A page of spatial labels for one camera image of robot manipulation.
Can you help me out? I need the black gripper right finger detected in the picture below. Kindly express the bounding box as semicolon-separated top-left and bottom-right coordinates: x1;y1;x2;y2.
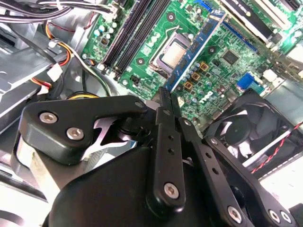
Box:
168;92;298;227

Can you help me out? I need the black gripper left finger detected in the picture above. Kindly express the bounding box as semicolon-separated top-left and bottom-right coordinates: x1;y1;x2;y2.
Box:
18;87;187;215

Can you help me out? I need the blue RAM stick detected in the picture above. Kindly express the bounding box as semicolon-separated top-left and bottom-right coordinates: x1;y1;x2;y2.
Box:
165;9;227;92

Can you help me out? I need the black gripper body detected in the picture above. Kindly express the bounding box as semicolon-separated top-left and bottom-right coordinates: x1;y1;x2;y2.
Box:
44;146;228;227

